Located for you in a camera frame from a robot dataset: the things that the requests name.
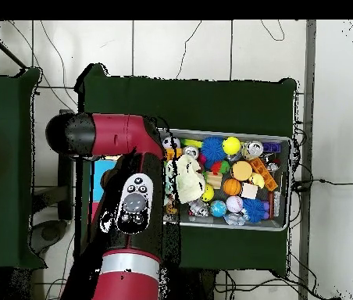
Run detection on cream waffle cloth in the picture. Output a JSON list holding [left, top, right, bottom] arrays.
[[172, 154, 207, 204]]

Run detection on wooden box with three holes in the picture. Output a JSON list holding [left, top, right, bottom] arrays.
[[87, 157, 119, 248]]

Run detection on orange toy building block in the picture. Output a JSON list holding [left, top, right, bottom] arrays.
[[165, 147, 184, 162]]

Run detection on black and white soccer ball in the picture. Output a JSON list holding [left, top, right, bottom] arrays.
[[162, 136, 181, 150]]

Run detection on blue spiky rubber ball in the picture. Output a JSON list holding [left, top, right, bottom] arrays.
[[241, 198, 266, 223], [201, 136, 226, 163]]

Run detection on yellow smooth ball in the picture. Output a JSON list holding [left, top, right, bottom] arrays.
[[222, 136, 241, 155]]

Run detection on orange toy basketball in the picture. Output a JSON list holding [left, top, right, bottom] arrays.
[[223, 178, 242, 196]]

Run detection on blue and green globe ball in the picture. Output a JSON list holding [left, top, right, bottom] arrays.
[[210, 200, 228, 218]]

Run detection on white toy baseball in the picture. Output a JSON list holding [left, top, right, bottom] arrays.
[[226, 195, 244, 213]]

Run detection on grey stand base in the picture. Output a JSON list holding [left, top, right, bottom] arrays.
[[29, 219, 69, 255]]

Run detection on dark green side table cloth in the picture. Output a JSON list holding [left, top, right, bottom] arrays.
[[0, 68, 48, 270]]

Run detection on shallow wire mesh bin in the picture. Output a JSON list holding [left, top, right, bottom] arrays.
[[160, 126, 292, 231]]

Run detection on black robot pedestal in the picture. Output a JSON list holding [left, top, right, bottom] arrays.
[[182, 267, 219, 300]]

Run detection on black power cable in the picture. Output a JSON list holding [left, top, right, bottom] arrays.
[[291, 177, 353, 192]]

